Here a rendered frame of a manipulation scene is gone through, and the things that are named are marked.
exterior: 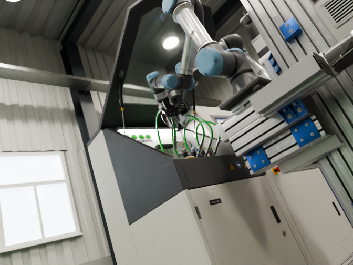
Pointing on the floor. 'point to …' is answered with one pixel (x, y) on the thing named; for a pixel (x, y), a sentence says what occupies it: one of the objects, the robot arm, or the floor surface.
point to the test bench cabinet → (178, 234)
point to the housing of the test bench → (112, 201)
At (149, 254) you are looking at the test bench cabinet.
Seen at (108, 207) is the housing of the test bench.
